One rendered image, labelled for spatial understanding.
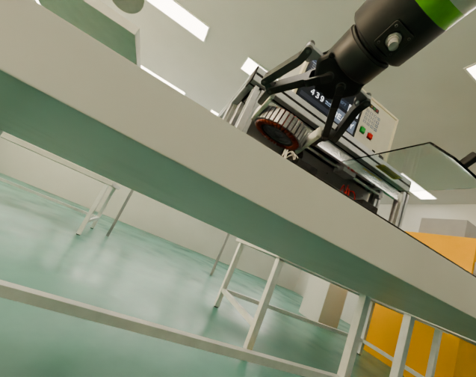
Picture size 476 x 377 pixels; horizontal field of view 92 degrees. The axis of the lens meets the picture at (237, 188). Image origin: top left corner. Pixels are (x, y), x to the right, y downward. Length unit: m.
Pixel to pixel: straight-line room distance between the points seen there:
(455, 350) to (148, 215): 6.30
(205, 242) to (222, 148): 6.96
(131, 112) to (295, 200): 0.15
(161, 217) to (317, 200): 6.68
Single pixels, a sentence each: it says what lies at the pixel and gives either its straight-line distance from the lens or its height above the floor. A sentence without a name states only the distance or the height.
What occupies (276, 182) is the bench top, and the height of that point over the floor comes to 0.72.
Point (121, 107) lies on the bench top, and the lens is 0.18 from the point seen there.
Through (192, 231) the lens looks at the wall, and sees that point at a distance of 7.00.
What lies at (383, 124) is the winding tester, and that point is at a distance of 1.01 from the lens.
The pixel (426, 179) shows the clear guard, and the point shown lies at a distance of 0.89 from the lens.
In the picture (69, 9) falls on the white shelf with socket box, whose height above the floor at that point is 1.17.
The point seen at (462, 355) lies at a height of 0.54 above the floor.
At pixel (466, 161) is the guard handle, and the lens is 0.74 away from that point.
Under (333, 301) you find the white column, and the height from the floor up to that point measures 0.45.
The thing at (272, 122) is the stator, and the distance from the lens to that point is 0.45.
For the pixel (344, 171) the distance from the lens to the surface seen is 0.86.
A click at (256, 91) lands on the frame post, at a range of 0.65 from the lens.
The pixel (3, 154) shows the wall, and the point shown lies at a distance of 7.57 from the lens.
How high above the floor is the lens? 0.66
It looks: 13 degrees up
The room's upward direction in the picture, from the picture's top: 24 degrees clockwise
